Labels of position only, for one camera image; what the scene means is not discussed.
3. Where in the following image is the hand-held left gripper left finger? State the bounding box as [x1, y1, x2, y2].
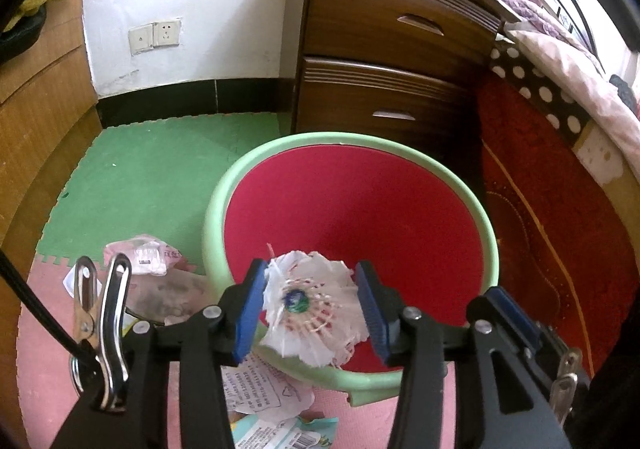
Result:
[50, 258, 268, 449]

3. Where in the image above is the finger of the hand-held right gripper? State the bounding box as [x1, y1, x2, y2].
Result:
[467, 286, 568, 367]

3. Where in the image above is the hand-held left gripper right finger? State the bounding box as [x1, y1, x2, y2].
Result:
[354, 260, 573, 449]

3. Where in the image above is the white shuttlecock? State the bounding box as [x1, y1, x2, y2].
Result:
[257, 244, 368, 370]

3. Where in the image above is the clear zip bag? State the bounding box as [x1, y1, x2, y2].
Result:
[125, 269, 226, 325]

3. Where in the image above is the white printed plastic bag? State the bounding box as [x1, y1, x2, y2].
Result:
[220, 351, 316, 417]

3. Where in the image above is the red bucket with green rim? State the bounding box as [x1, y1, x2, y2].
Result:
[202, 131, 501, 407]

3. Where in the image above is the light blue packet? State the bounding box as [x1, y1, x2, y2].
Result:
[232, 414, 341, 449]

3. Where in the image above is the green foam mat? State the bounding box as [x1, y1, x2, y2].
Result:
[39, 111, 296, 275]

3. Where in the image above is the cream patterned sheet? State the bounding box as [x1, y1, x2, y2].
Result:
[575, 124, 626, 184]

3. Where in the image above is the white plastic tray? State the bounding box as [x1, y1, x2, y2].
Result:
[61, 263, 103, 300]

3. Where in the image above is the brown nightstand drawer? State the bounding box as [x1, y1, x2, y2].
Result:
[300, 56, 476, 170]
[302, 0, 503, 74]

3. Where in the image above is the pink foam mat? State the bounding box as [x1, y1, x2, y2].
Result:
[15, 249, 466, 449]

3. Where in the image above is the black polka dot cloth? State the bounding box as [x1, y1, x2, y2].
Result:
[487, 46, 591, 144]

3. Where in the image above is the brown wooden nightstand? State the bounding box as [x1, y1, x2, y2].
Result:
[280, 0, 523, 190]

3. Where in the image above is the dark cloth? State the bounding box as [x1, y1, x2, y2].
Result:
[610, 74, 640, 114]

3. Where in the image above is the pink quilt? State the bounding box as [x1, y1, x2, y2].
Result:
[505, 21, 640, 180]

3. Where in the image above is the black bag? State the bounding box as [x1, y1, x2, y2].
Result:
[0, 4, 48, 62]

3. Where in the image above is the black cable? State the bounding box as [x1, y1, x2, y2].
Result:
[0, 249, 96, 370]

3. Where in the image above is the white wall socket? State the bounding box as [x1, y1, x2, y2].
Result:
[152, 19, 182, 48]

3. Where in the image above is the white wall switch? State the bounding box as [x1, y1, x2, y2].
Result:
[129, 25, 153, 54]

